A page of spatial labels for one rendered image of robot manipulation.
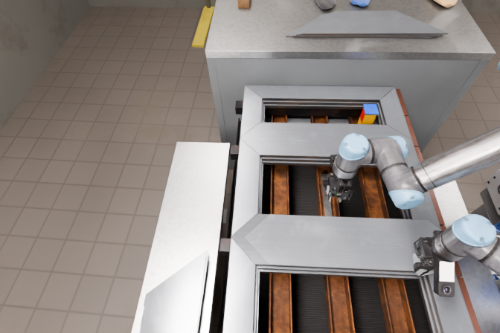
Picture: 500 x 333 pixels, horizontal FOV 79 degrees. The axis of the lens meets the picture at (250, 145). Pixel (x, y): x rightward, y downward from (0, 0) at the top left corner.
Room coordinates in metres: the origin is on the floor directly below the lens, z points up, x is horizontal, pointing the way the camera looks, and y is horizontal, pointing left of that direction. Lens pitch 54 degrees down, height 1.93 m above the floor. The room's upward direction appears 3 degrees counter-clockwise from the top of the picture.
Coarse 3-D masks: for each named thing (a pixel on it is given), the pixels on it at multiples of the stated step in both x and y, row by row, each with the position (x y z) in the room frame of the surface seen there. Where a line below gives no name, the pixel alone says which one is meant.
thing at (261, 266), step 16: (272, 160) 0.71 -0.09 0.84; (288, 160) 0.71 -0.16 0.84; (304, 160) 0.70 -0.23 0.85; (320, 160) 0.69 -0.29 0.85; (256, 224) 0.42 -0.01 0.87; (240, 240) 0.36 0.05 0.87; (256, 256) 0.31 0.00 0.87; (256, 272) 0.26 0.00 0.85; (272, 272) 0.26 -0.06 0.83; (288, 272) 0.26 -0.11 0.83; (304, 272) 0.26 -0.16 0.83; (320, 272) 0.25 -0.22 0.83; (336, 272) 0.25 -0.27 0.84; (352, 272) 0.24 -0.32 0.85; (368, 272) 0.24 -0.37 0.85; (384, 272) 0.24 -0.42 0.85; (400, 272) 0.24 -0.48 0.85; (256, 288) 0.21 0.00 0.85; (256, 304) 0.16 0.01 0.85; (432, 304) 0.14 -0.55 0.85; (256, 320) 0.12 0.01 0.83; (432, 320) 0.09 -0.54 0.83
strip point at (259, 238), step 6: (264, 222) 0.43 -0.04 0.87; (258, 228) 0.40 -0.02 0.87; (264, 228) 0.40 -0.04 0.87; (252, 234) 0.38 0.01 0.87; (258, 234) 0.38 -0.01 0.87; (264, 234) 0.38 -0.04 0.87; (252, 240) 0.36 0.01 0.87; (258, 240) 0.36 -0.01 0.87; (264, 240) 0.36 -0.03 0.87; (252, 246) 0.34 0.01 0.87; (258, 246) 0.34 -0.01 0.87; (264, 246) 0.34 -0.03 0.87; (258, 252) 0.32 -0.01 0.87; (264, 252) 0.32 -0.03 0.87; (264, 258) 0.30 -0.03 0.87
